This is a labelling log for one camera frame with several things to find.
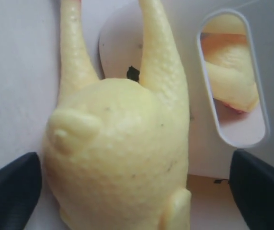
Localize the cream bin left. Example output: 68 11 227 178
97 0 274 179

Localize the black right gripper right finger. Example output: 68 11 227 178
229 149 274 230

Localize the headless yellow chicken body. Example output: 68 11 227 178
201 13 259 113

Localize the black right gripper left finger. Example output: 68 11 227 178
0 152 42 230

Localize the whole yellow rubber chicken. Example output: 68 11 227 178
44 0 191 230

